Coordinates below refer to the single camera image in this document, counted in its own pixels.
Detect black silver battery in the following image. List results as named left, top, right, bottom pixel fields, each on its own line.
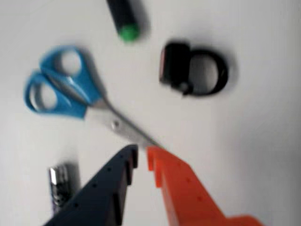
left=48, top=164, right=71, bottom=214

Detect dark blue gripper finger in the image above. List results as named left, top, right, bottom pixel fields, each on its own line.
left=43, top=144, right=139, bottom=226

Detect black ring strap device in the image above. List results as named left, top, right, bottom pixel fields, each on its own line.
left=159, top=41, right=230, bottom=97

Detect blue handled scissors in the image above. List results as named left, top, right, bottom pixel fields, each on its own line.
left=23, top=45, right=166, bottom=152

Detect green black marker pen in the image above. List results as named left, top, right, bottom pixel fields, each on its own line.
left=105, top=0, right=142, bottom=42

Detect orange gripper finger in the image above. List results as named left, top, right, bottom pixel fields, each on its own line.
left=146, top=145, right=265, bottom=226

